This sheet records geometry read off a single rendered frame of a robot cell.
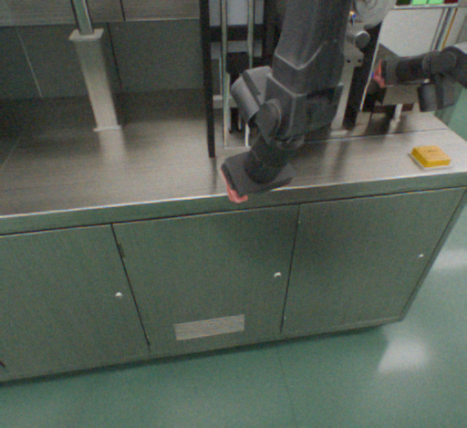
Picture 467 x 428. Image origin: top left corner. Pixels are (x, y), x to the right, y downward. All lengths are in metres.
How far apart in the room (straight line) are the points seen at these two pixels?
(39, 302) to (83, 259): 0.23
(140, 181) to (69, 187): 0.17
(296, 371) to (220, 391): 0.31
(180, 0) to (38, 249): 0.85
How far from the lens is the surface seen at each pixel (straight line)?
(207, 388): 1.57
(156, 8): 1.31
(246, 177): 0.55
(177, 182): 0.91
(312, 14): 0.38
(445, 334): 1.89
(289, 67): 0.40
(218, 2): 0.88
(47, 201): 0.96
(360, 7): 1.06
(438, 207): 1.22
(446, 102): 0.93
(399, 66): 0.99
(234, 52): 0.91
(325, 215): 1.04
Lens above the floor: 1.46
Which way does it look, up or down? 40 degrees down
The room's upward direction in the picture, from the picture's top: straight up
